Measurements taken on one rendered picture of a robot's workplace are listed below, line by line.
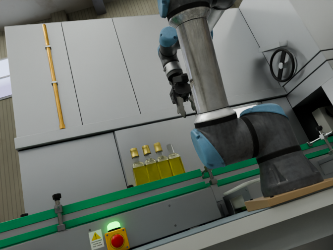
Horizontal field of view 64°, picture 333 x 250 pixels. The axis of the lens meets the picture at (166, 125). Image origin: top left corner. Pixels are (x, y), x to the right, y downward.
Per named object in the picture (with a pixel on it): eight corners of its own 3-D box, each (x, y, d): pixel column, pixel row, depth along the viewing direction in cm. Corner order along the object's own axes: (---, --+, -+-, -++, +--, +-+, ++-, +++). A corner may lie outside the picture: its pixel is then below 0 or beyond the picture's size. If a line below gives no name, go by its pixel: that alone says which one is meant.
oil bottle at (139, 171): (154, 207, 120) (141, 162, 128) (156, 205, 115) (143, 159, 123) (142, 211, 118) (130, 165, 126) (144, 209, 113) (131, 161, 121)
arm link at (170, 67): (182, 59, 115) (164, 62, 113) (185, 68, 114) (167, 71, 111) (178, 70, 122) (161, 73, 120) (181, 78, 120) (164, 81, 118)
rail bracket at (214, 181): (208, 188, 121) (199, 162, 125) (222, 179, 106) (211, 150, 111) (202, 190, 120) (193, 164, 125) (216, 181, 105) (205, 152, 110)
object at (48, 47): (66, 129, 140) (46, 25, 165) (65, 127, 137) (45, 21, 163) (60, 131, 139) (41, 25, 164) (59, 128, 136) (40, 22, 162)
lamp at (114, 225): (120, 229, 95) (118, 220, 96) (121, 228, 91) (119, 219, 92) (108, 233, 94) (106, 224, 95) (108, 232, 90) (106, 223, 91)
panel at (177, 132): (278, 154, 158) (254, 104, 170) (281, 152, 156) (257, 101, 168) (130, 195, 132) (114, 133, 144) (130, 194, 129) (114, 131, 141)
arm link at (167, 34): (183, 21, 107) (182, 39, 117) (156, 27, 106) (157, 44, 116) (189, 36, 104) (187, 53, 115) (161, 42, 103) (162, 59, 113)
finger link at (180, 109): (183, 122, 111) (180, 102, 115) (186, 116, 106) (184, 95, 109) (175, 122, 110) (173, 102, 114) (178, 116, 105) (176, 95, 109)
